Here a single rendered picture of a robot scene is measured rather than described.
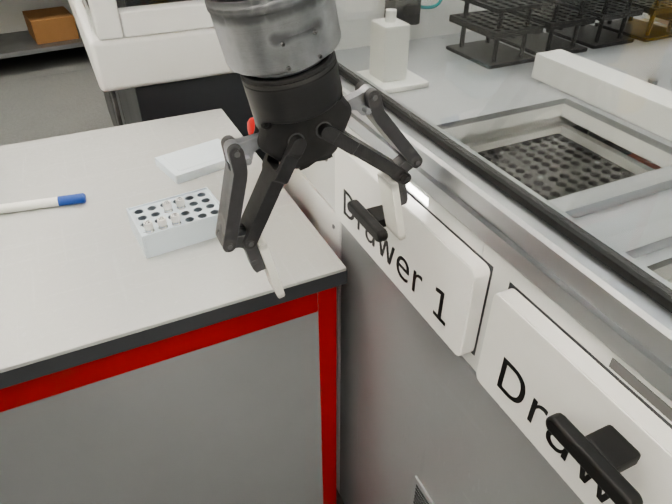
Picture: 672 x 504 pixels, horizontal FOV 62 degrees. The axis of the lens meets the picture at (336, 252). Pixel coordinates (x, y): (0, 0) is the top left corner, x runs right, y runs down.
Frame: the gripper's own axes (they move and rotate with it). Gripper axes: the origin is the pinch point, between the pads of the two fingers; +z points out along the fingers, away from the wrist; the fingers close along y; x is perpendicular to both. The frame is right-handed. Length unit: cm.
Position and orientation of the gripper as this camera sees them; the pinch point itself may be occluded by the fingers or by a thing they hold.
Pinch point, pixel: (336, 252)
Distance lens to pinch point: 55.7
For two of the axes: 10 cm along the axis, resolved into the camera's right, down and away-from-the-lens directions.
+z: 1.9, 7.3, 6.6
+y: 8.8, -4.2, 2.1
